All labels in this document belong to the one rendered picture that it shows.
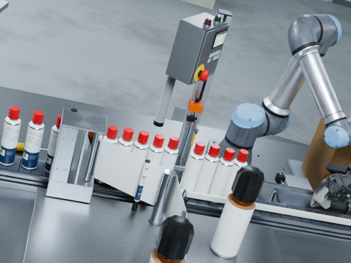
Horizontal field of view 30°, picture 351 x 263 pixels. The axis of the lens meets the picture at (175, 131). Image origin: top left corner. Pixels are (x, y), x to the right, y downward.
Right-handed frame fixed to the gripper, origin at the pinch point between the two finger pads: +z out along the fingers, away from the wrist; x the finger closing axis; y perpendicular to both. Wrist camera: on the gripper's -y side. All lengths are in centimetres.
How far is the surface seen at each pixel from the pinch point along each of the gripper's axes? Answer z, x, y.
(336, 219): -2.2, 8.8, 4.7
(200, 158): 13.4, -44.6, 2.5
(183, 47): -9, -75, -2
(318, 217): 1.4, 3.1, 4.7
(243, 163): 5.4, -31.9, 1.5
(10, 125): 46, -99, 3
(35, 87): 136, -49, -242
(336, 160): -13.8, 4.6, -17.2
